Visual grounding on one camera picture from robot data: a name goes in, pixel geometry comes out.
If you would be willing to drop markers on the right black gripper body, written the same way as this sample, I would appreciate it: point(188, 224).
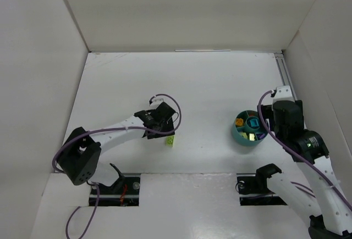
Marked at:
point(265, 112)

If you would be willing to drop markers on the pale yellow lego brick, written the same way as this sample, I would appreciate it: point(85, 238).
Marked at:
point(243, 134)

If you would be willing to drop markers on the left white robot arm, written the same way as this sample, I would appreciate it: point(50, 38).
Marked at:
point(79, 157)

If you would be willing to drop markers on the yellow orange lego brick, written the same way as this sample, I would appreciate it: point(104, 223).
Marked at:
point(239, 122)

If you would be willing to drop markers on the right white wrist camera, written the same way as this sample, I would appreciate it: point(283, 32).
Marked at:
point(282, 93)

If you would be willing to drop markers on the lime green lego brick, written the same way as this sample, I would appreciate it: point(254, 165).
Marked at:
point(170, 141)

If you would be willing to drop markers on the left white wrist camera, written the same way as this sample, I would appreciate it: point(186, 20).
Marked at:
point(155, 102)

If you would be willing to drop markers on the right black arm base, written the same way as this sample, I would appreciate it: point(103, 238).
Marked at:
point(253, 190)

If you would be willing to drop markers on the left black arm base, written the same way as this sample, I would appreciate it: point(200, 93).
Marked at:
point(121, 192)

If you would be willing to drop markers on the teal divided round container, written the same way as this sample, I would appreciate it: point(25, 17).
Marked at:
point(252, 139)

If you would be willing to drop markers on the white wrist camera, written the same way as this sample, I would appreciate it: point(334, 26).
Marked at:
point(282, 93)
point(155, 102)

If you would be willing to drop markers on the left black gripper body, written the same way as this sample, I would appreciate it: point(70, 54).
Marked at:
point(161, 131)

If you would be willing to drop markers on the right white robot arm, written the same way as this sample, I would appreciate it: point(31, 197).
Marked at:
point(327, 213)

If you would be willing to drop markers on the teal flower face lego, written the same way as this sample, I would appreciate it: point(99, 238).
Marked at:
point(253, 122)

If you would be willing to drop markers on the aluminium rail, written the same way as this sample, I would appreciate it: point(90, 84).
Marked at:
point(284, 73)

